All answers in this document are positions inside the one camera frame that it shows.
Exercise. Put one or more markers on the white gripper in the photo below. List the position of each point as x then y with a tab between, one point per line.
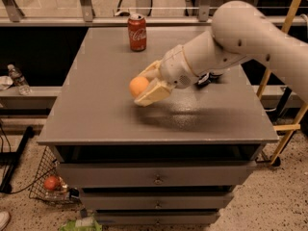
174	66

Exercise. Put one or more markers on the orange fruit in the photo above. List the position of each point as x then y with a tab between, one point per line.
138	85

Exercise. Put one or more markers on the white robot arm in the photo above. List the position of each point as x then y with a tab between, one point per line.
238	33

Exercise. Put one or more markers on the blue chip bag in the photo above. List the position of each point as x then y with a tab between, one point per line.
207	79

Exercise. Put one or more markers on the red Coca-Cola can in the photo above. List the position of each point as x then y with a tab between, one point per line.
137	32

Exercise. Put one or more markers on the grey drawer cabinet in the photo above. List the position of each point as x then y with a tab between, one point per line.
95	121

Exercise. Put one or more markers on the top grey drawer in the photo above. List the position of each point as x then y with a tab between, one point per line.
155	175

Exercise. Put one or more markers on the grey drawer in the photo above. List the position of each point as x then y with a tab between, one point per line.
156	218
155	175
155	200

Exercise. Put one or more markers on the middle grey drawer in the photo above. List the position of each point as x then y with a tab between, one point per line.
155	200

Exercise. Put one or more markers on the bottom grey drawer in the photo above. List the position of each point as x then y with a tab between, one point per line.
156	218

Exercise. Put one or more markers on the clear plastic water bottle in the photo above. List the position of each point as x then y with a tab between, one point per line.
19	80

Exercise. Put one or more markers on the red apple in basket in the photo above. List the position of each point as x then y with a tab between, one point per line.
51	183

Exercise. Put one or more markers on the crumpled white paper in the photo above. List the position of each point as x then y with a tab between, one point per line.
5	82

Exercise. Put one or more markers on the green wipes packet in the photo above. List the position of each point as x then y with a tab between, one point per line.
83	224

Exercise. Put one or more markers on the black stand leg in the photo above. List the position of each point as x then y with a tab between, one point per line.
10	160

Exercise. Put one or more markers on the white shoe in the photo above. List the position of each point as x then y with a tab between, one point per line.
4	219

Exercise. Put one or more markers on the metal railing frame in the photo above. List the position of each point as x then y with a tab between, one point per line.
66	13

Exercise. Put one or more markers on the black wire basket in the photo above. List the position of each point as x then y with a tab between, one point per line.
64	195

